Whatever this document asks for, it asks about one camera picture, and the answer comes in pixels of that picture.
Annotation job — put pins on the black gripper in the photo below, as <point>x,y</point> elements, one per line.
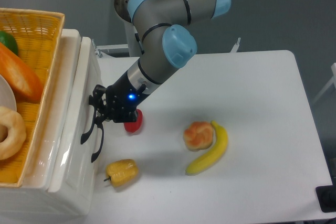
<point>122,99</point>

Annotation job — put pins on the white drawer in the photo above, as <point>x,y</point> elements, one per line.
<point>74,171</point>
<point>97,140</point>

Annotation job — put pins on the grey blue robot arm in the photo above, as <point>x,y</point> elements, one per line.
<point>167,47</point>

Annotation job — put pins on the white drawer cabinet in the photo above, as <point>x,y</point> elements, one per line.
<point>33,195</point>

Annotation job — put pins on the red bell pepper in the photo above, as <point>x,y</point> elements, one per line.
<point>132,127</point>

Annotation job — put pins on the yellow bell pepper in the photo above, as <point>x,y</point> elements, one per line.
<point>121,172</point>

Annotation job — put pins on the round swirl bread roll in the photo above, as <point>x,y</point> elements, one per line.
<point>198,136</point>

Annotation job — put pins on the orange baguette bread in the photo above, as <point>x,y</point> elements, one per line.
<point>23,81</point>

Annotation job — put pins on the yellow wicker basket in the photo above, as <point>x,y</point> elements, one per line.
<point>37,34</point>

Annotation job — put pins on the white plate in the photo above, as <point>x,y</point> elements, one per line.
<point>7,98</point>

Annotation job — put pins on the beige bagel donut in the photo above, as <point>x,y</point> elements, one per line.
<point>16,132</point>

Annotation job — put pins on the yellow banana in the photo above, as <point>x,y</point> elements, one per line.
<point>214,152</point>

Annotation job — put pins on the green lime fruit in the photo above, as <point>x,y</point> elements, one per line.
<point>9,41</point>

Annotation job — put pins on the black device at edge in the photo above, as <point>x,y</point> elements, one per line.
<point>326,198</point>

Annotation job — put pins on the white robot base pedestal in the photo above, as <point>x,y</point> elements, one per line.
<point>133,47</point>

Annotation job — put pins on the white frame at right edge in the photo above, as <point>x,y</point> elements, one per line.
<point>328,87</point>

